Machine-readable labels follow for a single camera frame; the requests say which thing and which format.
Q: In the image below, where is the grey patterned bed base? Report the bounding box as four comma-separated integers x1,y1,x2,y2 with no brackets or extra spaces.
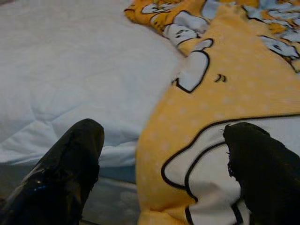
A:
0,161,141,225

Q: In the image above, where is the yellow cartoon egg blanket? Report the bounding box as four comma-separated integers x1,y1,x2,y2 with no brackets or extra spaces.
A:
124,0,300,225

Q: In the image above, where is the white quilted mattress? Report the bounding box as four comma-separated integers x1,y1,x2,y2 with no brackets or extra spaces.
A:
0,0,186,167

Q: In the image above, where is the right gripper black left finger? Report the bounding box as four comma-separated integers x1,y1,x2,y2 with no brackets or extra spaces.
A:
0,119,105,225

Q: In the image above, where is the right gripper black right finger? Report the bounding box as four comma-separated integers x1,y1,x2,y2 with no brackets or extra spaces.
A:
222,122,300,225

